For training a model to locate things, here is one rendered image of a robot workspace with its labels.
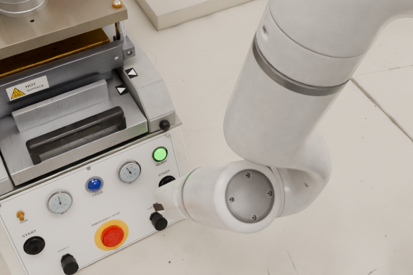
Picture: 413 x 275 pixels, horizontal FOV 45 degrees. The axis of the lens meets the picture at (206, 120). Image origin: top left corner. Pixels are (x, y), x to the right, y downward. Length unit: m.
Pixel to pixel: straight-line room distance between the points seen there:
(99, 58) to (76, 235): 0.30
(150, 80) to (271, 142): 0.40
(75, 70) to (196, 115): 0.38
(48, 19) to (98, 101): 0.15
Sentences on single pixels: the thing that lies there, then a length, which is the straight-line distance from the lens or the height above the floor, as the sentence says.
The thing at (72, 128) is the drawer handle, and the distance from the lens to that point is 0.76.
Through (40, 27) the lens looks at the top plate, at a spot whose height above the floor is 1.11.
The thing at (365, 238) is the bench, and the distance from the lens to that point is 1.00.
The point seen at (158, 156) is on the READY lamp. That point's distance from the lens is 0.85.
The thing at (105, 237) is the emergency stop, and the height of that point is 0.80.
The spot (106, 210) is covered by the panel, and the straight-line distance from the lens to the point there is 0.87.
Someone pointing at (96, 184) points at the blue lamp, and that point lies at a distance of 0.83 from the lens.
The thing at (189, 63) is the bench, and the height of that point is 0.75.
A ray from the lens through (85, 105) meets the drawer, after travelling 0.83.
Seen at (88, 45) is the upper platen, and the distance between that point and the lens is 0.80.
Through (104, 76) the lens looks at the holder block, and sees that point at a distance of 0.86.
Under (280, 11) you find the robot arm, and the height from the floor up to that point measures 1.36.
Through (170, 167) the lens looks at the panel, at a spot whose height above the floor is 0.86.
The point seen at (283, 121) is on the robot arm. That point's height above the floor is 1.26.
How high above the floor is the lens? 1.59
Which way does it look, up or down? 51 degrees down
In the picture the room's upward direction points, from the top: 4 degrees clockwise
